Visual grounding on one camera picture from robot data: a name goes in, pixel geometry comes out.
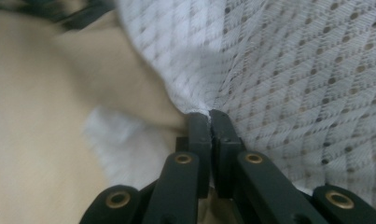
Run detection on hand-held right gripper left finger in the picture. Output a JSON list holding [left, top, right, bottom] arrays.
[[175, 111, 214, 200]]

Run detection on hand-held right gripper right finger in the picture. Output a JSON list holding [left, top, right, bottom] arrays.
[[209, 108, 247, 200]]

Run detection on white mesh laundry bag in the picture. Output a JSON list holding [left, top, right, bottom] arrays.
[[82, 0, 376, 219]]

